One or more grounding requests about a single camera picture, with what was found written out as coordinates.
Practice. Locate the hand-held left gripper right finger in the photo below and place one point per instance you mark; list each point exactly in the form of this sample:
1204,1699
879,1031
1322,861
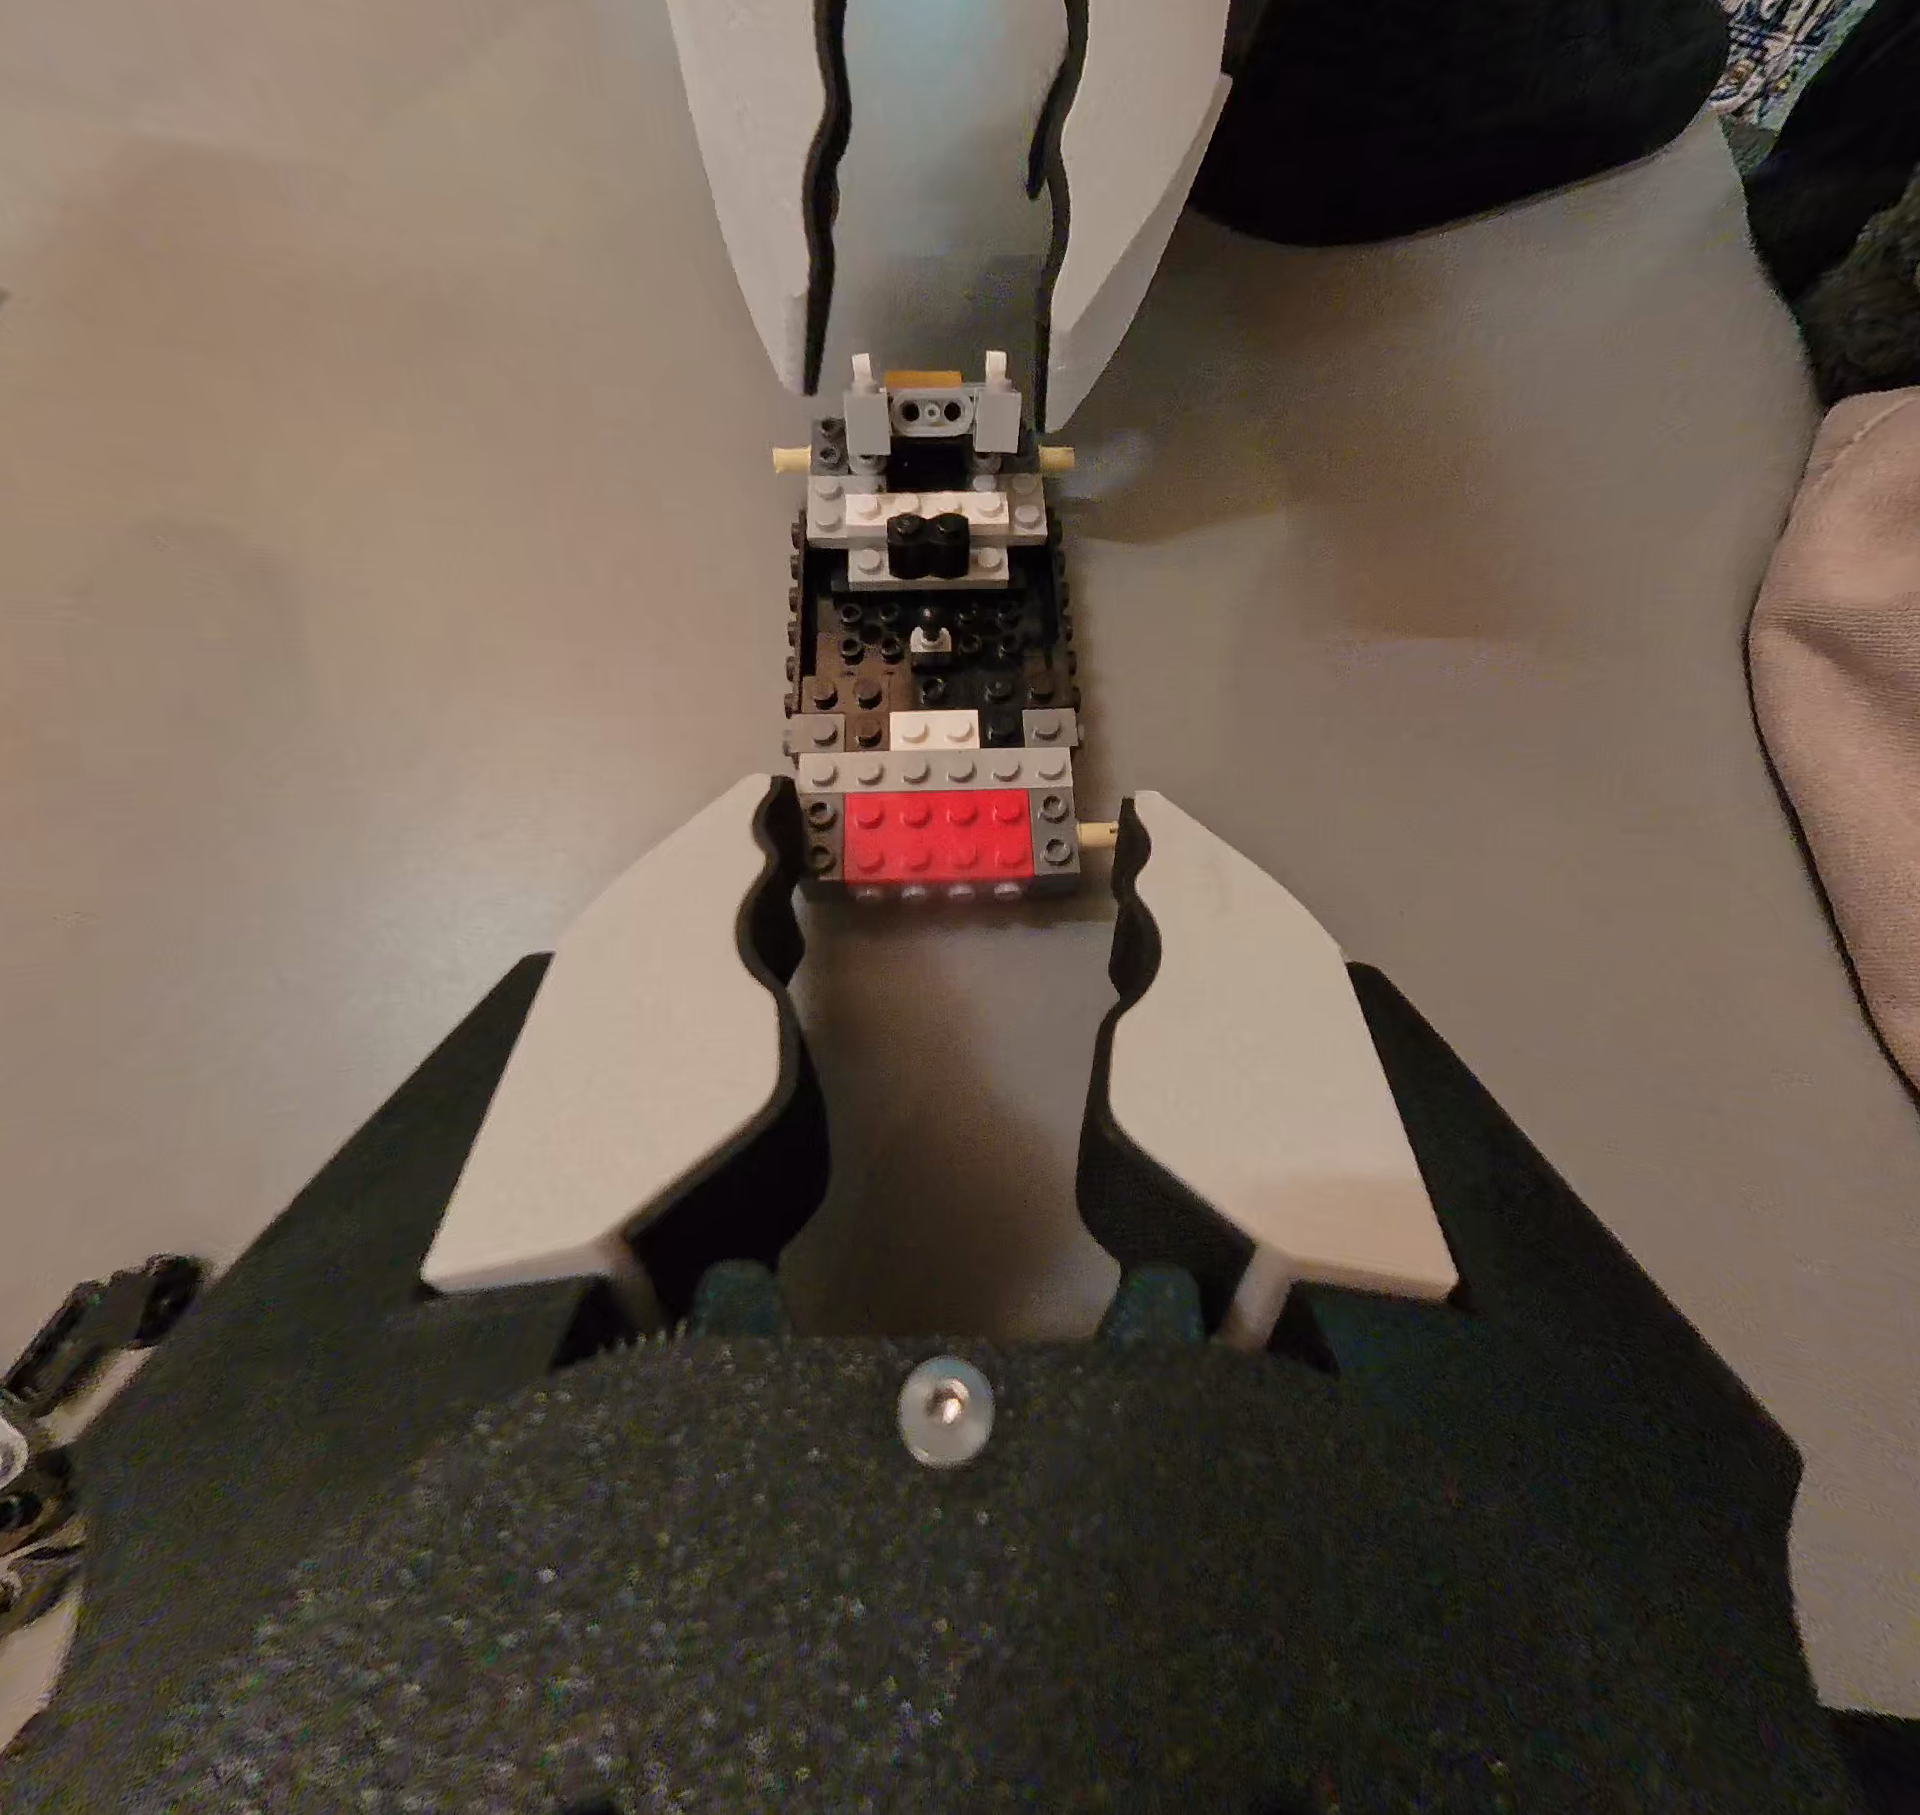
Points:
1274,1095

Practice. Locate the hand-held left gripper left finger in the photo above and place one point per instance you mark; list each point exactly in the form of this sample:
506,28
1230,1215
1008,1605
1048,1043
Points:
630,1095

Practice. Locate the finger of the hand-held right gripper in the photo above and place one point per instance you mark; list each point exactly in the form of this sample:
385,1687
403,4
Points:
750,74
1149,90

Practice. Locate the toy brick car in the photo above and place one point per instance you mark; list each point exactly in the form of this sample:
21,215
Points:
939,831

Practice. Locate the white desk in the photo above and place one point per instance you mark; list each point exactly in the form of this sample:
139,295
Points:
301,493

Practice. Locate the person's beige garment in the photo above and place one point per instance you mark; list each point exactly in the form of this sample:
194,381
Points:
1861,735

